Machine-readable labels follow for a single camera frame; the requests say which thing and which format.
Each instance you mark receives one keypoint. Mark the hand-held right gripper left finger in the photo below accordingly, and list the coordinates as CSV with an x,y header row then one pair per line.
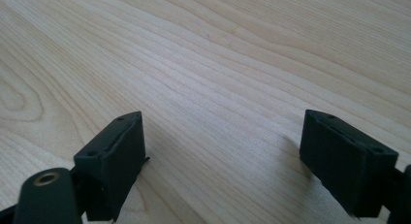
x,y
110,159

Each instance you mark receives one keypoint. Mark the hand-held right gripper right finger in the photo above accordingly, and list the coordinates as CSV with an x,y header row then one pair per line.
x,y
349,166

